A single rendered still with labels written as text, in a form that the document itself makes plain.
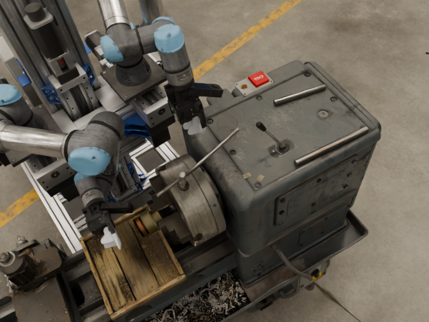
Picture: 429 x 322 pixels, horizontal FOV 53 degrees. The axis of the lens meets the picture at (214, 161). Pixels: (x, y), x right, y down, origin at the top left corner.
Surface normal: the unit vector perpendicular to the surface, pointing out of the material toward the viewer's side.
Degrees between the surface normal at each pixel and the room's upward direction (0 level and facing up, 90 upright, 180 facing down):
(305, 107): 0
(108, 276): 0
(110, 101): 0
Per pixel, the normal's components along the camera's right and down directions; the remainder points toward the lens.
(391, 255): -0.08, -0.57
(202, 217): 0.36, 0.26
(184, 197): 0.13, -0.22
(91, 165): -0.14, 0.82
